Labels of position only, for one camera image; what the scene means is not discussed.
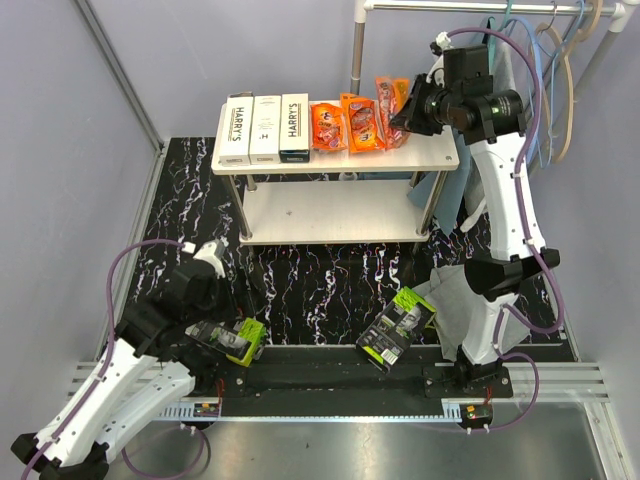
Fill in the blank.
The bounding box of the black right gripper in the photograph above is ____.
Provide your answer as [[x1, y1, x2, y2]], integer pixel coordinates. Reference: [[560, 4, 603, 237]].
[[390, 73, 459, 136]]

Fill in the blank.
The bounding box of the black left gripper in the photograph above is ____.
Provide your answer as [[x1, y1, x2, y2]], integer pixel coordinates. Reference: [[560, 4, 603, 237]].
[[187, 264, 268, 325]]

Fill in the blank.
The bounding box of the black green Gillette box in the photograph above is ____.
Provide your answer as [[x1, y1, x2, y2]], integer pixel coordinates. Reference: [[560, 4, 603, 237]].
[[356, 287, 436, 374], [185, 317, 267, 367]]

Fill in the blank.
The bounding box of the orange Bic razor pack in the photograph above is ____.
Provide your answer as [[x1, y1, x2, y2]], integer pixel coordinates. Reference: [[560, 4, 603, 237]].
[[311, 102, 347, 152]]

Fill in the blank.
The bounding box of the white harry's box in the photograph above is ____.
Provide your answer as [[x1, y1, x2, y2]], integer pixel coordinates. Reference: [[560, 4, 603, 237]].
[[279, 93, 310, 163], [218, 95, 254, 166], [249, 95, 281, 165]]

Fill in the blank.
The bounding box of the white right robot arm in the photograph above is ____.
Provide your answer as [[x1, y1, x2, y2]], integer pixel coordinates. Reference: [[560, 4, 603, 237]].
[[391, 45, 560, 397]]

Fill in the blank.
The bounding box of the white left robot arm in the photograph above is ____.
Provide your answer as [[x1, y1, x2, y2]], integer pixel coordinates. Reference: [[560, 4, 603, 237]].
[[11, 255, 238, 479]]

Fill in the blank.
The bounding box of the white two-tier shelf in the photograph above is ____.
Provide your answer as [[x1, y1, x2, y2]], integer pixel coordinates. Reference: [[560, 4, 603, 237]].
[[211, 112, 459, 245]]

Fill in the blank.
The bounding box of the teal hanging garment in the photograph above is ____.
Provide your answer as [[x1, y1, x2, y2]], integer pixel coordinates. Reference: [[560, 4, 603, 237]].
[[407, 16, 498, 236]]

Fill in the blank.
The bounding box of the grey hanging towel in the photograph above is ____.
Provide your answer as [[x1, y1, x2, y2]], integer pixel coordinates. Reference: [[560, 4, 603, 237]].
[[456, 43, 516, 233]]

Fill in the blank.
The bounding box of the blue clothes hanger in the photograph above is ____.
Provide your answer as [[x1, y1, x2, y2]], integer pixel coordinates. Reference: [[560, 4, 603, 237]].
[[501, 14, 586, 168]]

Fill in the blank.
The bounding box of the metal clothes rack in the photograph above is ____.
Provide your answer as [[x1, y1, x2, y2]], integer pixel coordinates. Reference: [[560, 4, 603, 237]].
[[347, 0, 631, 250]]

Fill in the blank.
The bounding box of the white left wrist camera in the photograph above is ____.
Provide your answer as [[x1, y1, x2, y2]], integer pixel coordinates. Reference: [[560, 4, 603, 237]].
[[181, 239, 226, 278]]

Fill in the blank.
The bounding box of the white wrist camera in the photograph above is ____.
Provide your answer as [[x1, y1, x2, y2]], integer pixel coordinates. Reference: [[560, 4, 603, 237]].
[[181, 239, 226, 278], [428, 32, 453, 87]]

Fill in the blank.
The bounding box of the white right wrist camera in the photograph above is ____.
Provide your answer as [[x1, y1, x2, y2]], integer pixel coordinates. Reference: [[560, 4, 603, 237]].
[[428, 32, 453, 87]]

